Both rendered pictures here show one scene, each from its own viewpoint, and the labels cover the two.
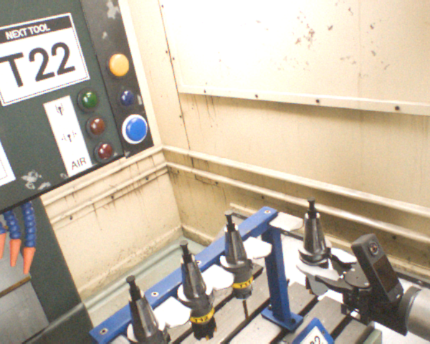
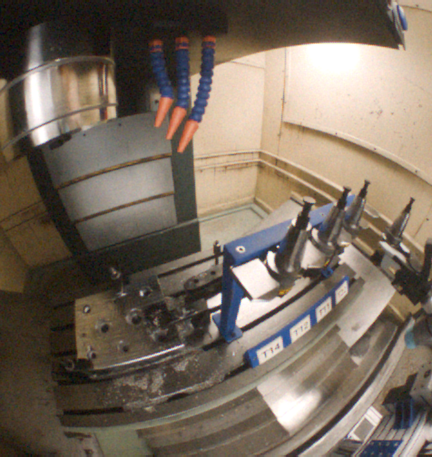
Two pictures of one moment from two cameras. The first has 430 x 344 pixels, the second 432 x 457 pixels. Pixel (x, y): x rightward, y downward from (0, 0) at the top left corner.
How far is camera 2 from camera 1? 51 cm
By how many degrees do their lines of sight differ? 17
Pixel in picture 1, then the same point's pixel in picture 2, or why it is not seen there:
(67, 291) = (191, 209)
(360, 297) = (412, 278)
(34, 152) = not seen: outside the picture
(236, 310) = not seen: hidden behind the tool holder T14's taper
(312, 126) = (365, 162)
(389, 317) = (415, 294)
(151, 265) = (233, 211)
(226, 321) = not seen: hidden behind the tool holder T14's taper
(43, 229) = (189, 165)
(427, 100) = (429, 175)
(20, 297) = (165, 202)
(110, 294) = (209, 219)
